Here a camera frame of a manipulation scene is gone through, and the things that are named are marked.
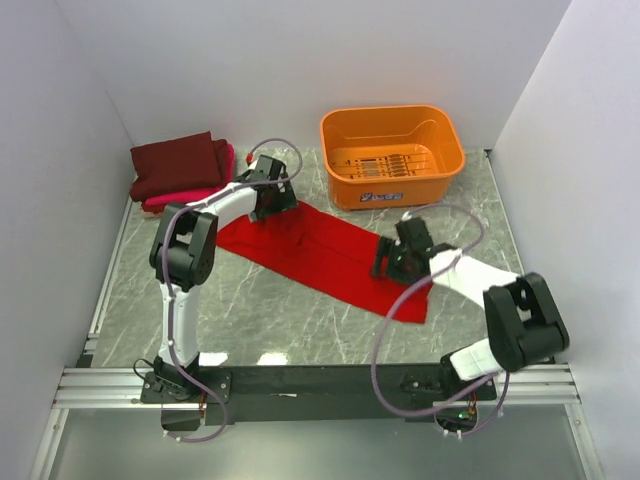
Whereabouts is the folded pink t shirt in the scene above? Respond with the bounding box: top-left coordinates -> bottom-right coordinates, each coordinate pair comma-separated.
156,141 -> 235,204

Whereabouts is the orange plastic basket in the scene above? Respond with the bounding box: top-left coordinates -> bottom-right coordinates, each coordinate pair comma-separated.
320,105 -> 466,211

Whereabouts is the red t shirt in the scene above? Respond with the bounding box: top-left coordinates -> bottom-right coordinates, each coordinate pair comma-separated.
217,202 -> 408,316

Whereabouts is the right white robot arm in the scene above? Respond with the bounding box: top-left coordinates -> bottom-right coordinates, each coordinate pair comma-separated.
371,216 -> 570,399

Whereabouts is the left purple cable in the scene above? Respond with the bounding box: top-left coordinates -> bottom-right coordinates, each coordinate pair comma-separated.
158,138 -> 304,445

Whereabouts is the aluminium rail frame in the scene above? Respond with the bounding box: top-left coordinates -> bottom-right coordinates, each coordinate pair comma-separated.
29,319 -> 606,480

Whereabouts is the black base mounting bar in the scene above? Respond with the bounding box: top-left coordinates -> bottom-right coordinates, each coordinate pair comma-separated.
140,363 -> 497,431

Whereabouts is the folded maroon t shirt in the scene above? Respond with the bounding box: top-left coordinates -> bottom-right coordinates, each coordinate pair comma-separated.
130,132 -> 229,202

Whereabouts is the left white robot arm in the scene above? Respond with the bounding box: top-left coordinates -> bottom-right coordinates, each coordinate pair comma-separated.
149,155 -> 297,402

